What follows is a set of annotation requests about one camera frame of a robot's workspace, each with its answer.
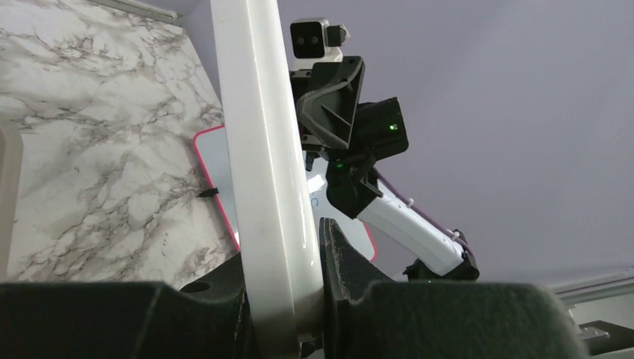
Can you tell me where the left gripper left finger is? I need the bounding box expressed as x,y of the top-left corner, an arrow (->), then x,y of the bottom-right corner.
1,255 -> 260,358

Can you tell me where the white plastic lid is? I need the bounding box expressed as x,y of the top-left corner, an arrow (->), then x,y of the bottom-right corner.
211,1 -> 324,358

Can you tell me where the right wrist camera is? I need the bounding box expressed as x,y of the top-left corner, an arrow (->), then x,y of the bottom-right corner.
290,18 -> 350,71

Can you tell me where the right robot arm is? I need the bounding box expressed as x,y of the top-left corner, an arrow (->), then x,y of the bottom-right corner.
289,56 -> 480,280

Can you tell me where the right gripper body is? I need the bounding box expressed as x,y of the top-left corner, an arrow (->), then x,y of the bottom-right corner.
289,70 -> 409,162

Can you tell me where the black whiteboard clip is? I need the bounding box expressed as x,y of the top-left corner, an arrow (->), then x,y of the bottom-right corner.
198,188 -> 218,198

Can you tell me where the pink framed whiteboard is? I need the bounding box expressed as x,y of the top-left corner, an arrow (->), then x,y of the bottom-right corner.
193,125 -> 376,261

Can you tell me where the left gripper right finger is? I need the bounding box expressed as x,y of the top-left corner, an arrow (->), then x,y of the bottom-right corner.
318,218 -> 588,358

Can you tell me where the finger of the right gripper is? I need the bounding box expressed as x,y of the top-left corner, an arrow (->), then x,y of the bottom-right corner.
296,56 -> 366,151

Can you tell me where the beige plastic bin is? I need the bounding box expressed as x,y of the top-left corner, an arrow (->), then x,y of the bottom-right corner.
1,120 -> 23,281

